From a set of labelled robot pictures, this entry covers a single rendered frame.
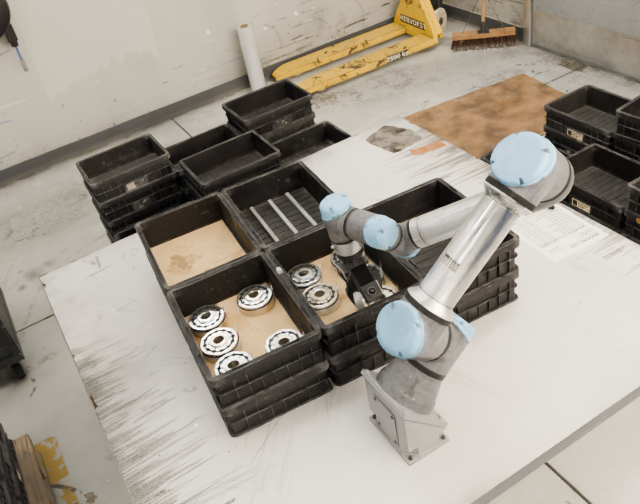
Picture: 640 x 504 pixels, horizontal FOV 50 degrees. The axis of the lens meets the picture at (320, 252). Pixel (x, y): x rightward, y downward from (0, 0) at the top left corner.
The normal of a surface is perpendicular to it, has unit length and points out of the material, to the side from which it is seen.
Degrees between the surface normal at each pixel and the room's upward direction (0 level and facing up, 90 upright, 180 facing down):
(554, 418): 0
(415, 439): 90
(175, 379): 0
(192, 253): 0
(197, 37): 90
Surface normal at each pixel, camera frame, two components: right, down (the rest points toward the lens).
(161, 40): 0.50, 0.46
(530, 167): -0.52, -0.30
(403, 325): -0.67, -0.08
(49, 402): -0.17, -0.78
